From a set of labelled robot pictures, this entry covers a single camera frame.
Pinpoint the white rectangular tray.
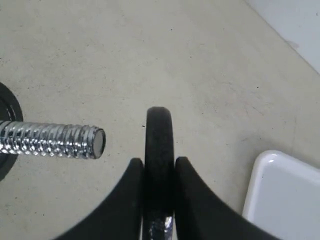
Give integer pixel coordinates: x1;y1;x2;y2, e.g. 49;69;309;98
242;150;320;240

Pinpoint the black plate bar end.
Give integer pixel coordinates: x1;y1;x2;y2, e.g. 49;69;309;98
0;83;24;181

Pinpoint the chrome dumbbell bar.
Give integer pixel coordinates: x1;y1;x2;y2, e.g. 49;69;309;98
6;121;106;159

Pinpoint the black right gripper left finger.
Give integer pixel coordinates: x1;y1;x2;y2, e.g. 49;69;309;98
57;158;144;240

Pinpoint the black weight plate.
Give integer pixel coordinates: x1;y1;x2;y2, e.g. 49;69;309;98
142;106;175;240

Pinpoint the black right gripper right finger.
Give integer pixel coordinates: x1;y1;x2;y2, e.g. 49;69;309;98
174;157;275;240

